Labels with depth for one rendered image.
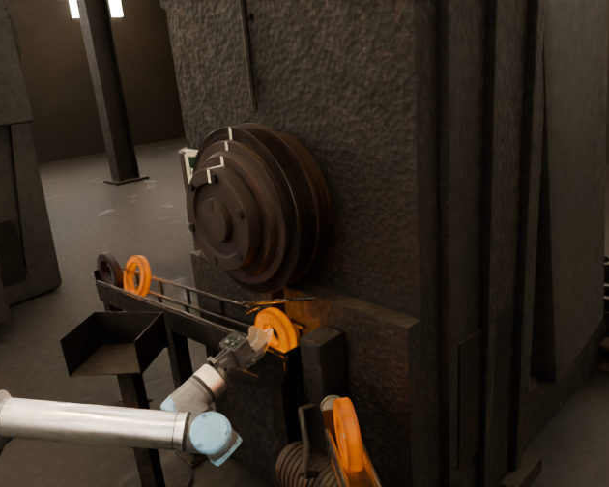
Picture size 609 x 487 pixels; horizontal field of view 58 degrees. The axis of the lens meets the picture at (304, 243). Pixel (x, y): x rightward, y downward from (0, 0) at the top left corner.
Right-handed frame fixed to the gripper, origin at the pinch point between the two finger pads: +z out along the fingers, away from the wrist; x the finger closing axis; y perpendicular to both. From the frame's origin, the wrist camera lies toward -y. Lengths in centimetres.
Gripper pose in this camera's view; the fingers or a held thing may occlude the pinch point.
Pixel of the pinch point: (270, 333)
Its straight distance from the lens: 162.7
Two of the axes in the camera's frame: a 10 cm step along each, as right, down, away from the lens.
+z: 6.6, -5.6, 5.0
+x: -6.9, -1.8, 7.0
